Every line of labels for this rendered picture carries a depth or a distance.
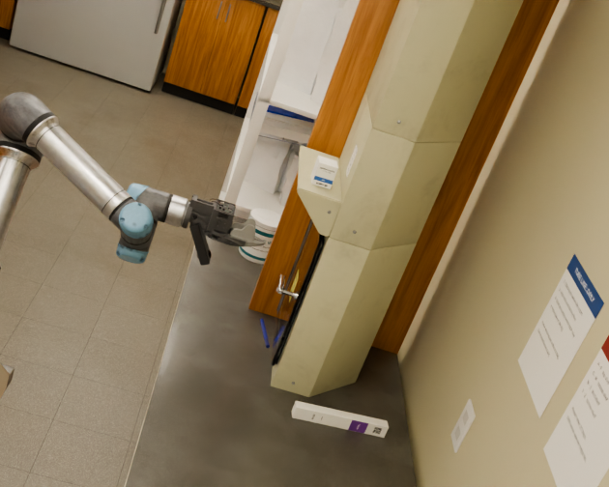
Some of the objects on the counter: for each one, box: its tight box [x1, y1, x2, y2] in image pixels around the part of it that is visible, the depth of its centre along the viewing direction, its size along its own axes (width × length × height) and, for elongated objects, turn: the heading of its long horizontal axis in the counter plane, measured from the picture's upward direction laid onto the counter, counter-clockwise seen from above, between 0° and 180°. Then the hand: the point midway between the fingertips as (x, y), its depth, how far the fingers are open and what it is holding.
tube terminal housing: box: [271, 92, 461, 397], centre depth 240 cm, size 25×32×77 cm
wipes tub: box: [239, 209, 281, 264], centre depth 303 cm, size 13×13×15 cm
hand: (258, 243), depth 227 cm, fingers closed
